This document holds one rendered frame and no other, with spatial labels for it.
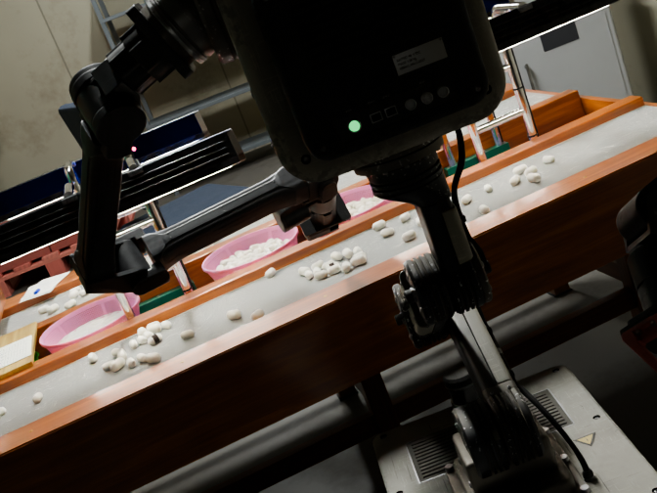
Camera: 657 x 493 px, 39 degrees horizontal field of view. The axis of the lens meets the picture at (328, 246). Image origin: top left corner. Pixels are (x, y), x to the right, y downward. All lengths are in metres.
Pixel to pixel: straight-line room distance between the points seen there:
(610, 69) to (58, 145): 5.03
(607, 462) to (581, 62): 3.27
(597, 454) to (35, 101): 7.08
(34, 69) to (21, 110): 0.36
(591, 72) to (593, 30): 0.20
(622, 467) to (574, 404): 0.23
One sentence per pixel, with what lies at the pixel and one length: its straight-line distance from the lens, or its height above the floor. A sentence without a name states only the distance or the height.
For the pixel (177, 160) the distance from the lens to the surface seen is 2.07.
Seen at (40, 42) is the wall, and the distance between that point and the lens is 8.25.
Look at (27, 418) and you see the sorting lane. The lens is 2.08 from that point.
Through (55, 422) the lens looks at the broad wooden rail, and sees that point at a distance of 1.91.
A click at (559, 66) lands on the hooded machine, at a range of 4.70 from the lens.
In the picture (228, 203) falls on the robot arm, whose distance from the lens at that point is 1.70.
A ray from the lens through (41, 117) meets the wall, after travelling 8.32.
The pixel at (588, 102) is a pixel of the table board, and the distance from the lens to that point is 2.83.
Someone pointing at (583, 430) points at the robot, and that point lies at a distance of 1.75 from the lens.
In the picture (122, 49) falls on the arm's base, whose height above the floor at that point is 1.37.
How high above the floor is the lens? 1.41
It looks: 17 degrees down
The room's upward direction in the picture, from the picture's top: 21 degrees counter-clockwise
